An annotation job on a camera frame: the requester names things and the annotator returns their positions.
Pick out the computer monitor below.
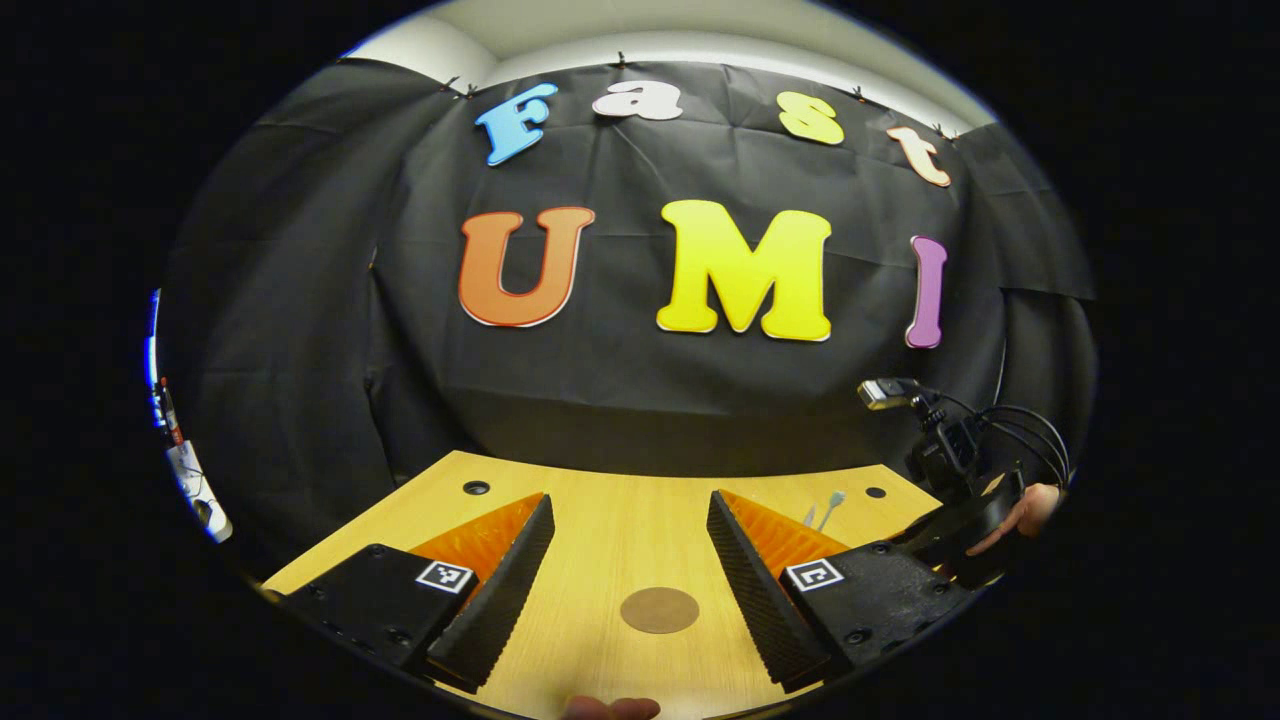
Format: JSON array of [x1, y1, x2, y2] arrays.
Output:
[[146, 290, 167, 426]]

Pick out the round brown coaster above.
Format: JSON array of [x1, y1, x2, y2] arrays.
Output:
[[620, 587, 701, 635]]

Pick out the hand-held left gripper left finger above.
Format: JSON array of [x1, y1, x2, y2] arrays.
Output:
[[262, 492, 556, 693]]

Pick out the black cable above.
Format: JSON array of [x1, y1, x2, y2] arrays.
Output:
[[975, 403, 1072, 493]]

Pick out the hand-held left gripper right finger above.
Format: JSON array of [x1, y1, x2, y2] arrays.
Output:
[[706, 488, 976, 694]]

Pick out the white side table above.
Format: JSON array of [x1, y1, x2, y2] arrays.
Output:
[[163, 438, 234, 544]]

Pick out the wooden desktop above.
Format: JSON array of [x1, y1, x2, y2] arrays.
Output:
[[262, 450, 946, 720]]

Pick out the black backdrop cloth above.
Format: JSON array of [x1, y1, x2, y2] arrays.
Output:
[[158, 55, 1099, 581]]

